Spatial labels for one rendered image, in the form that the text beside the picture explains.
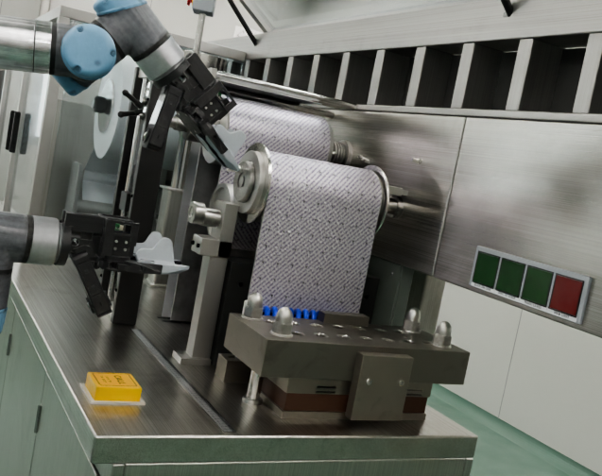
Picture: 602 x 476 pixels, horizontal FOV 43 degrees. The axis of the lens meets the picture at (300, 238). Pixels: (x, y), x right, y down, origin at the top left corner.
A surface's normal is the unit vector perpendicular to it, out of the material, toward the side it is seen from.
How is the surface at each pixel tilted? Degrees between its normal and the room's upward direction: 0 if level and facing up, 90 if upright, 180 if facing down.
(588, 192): 90
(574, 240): 90
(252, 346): 90
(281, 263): 90
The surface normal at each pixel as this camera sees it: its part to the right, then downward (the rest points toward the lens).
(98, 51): 0.31, 0.15
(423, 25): -0.88, -0.12
